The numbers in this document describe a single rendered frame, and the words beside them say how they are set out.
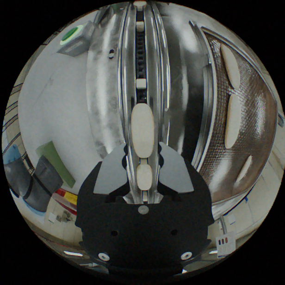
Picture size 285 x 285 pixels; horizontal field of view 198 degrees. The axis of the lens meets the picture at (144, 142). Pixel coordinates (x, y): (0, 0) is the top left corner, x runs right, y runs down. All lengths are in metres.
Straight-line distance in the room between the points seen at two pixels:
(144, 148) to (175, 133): 0.08
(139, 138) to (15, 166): 0.36
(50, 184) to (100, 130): 0.29
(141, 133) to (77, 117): 0.16
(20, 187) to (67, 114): 0.29
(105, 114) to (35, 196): 0.34
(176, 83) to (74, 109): 0.22
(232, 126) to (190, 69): 0.13
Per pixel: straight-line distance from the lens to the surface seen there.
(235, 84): 0.18
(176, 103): 0.19
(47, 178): 0.37
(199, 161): 0.17
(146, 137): 0.15
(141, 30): 0.22
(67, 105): 0.26
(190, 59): 0.23
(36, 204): 0.38
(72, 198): 0.58
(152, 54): 0.17
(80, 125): 0.24
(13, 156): 0.33
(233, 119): 0.17
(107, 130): 0.16
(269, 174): 3.54
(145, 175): 0.21
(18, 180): 0.34
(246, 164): 0.31
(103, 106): 0.15
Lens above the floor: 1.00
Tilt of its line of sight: 61 degrees down
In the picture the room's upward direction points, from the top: 178 degrees clockwise
